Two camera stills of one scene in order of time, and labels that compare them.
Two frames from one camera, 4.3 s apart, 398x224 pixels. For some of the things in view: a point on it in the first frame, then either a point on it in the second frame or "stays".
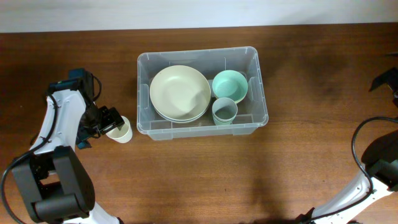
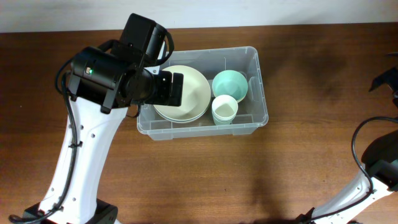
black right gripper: x=391 y=79 stays
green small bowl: x=230 y=84 stays
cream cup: x=125 y=135 → x=224 y=108
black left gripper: x=113 y=119 → x=166 y=81
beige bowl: x=180 y=93 stays
